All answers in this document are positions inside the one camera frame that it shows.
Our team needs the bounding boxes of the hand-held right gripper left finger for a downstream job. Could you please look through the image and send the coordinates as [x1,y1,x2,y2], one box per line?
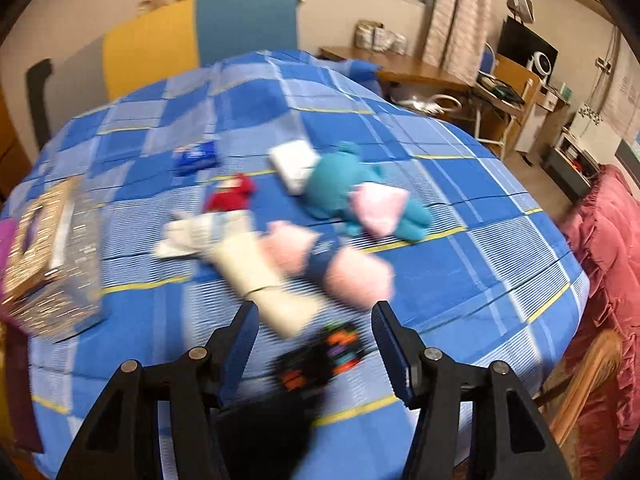
[55,301,261,480]

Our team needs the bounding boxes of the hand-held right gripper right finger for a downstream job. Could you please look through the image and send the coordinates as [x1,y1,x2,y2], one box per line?
[370,301,573,480]

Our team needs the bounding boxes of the cream long plush toy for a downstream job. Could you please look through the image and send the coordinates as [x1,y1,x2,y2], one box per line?
[207,232,326,338]

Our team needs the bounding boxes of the black colourful patterned cloth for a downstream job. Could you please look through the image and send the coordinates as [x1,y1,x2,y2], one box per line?
[210,324,365,480]

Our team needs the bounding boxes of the pink plush with blue band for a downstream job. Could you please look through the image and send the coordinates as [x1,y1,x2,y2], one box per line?
[260,220,396,308]

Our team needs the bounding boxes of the white plush toy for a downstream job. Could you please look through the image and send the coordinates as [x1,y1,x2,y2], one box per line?
[155,210,253,261]

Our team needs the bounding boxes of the red plush toy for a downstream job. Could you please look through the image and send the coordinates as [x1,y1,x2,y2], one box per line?
[202,174,256,213]

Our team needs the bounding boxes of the teal and pink plush toy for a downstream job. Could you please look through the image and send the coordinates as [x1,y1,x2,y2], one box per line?
[305,141,432,241]

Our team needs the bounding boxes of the gold glitter box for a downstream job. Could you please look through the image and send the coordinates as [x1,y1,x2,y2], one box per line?
[0,175,108,343]

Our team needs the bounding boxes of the white cloth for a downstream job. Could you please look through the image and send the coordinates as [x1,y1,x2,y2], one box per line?
[268,139,321,195]

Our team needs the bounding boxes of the blue soft packet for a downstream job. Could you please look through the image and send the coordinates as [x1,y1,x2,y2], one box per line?
[172,142,219,177]

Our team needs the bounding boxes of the blue checkered bedsheet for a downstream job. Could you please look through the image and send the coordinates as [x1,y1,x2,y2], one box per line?
[0,50,591,480]

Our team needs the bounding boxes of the red quilt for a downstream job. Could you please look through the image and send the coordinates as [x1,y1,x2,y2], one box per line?
[560,162,640,461]

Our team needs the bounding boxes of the purple cloth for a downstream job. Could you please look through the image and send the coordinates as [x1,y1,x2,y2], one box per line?
[0,220,21,273]

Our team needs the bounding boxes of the low grey cabinet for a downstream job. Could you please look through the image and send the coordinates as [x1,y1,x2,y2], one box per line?
[542,130,601,201]

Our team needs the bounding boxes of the wooden desk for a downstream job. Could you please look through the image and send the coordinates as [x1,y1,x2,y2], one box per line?
[320,46,541,156]

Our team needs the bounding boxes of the blue checkered pillow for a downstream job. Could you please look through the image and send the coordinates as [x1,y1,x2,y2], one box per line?
[310,55,388,98]

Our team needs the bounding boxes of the blue chair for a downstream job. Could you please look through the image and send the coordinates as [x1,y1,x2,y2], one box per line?
[480,42,498,77]

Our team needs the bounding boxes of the wooden wardrobe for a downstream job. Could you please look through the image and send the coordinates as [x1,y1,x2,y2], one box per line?
[0,85,31,196]

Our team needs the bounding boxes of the pale packets on desk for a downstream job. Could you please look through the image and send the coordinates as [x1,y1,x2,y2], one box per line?
[355,20,408,53]

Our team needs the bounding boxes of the multicoloured padded headboard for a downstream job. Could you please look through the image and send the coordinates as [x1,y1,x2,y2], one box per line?
[50,0,301,106]

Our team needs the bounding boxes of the white desk fan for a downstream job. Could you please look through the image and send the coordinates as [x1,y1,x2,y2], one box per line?
[530,50,556,86]

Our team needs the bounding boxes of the black monitor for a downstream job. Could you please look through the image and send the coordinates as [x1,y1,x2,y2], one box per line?
[497,16,559,86]

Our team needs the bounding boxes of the white hose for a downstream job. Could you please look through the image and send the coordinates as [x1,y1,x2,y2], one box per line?
[400,92,463,116]

